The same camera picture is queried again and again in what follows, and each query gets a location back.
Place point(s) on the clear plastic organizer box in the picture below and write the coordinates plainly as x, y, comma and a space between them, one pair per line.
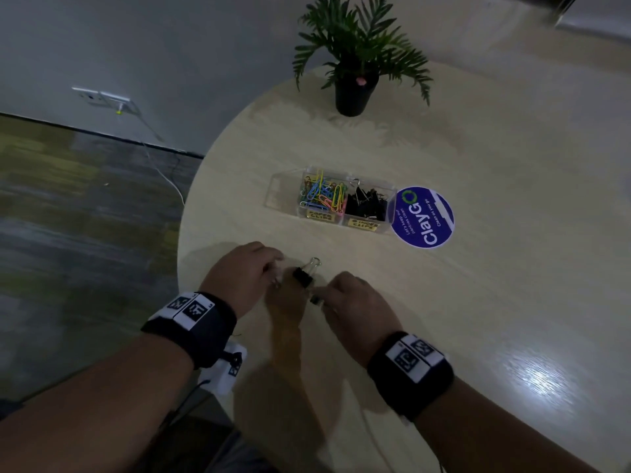
283, 192

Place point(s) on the yellow label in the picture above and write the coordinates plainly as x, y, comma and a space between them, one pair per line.
363, 225
320, 216

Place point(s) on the person's right hand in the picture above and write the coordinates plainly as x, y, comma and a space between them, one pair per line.
357, 317

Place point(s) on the person's left forearm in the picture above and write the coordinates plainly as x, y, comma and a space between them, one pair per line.
93, 413

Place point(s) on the black wrist band with markers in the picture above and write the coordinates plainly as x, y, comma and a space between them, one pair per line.
202, 327
411, 376

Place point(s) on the white wall socket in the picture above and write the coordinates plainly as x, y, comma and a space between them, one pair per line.
98, 96

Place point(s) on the pile of black binder clips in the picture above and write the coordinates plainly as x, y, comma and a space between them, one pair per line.
367, 201

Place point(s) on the white wrist camera marker tag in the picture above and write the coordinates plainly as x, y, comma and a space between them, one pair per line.
224, 374

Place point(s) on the person's left hand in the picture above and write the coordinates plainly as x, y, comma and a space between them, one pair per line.
236, 278

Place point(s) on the person's left fingers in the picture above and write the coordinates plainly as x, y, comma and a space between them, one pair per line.
275, 265

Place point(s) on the round blue sticker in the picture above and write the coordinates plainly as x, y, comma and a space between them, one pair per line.
424, 219

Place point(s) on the person's right forearm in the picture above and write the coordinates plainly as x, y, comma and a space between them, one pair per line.
488, 438

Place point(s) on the person's right fingers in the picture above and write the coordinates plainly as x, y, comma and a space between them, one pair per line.
331, 290

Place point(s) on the green artificial fern plant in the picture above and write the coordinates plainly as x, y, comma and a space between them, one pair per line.
362, 31

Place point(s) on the black plant pot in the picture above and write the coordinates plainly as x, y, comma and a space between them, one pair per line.
354, 98

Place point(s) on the pile of colourful paper clips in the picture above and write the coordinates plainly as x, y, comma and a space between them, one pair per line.
323, 194

